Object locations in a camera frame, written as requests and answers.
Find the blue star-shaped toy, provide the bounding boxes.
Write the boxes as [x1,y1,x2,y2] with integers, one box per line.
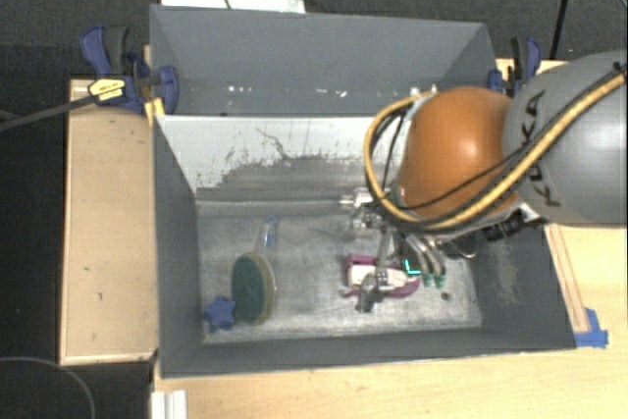
[202,294,237,333]

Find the black cylinder on white bracket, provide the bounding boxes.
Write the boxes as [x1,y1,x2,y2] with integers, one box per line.
[483,208,531,243]

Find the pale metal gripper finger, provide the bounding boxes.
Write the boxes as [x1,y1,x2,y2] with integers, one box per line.
[354,288,383,314]
[368,269,392,294]

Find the grey metal bin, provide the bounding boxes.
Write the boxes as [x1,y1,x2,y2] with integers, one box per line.
[148,3,578,379]

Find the purple and white toy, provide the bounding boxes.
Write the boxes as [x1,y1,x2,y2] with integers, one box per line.
[337,251,423,300]

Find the pale wood board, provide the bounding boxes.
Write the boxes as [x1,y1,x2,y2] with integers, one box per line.
[58,78,161,367]

